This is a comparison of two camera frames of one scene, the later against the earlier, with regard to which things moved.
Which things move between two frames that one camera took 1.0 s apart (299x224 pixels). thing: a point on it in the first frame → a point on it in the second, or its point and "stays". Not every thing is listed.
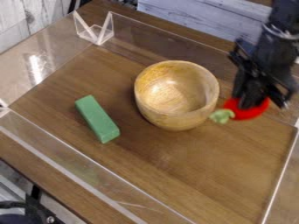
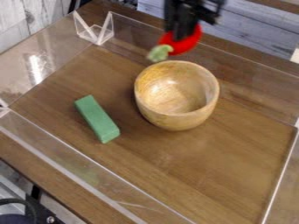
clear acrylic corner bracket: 95,34 stays
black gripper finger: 253,95 → 185,20
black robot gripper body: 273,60 → 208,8
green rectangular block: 98,118 stays
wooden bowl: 176,94 stays
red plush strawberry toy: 241,114 → 173,46
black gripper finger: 241,82 → 170,10
